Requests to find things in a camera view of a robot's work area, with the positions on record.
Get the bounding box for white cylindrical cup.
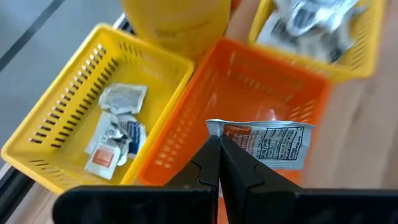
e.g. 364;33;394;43
121;0;233;60

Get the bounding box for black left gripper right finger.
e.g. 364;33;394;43
220;135;302;224

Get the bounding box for black floor tape strip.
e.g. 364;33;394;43
0;0;67;73

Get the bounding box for yellow plastic basket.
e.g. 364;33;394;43
248;0;386;82
1;24;195;195

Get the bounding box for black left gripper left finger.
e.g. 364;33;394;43
164;135;221;191

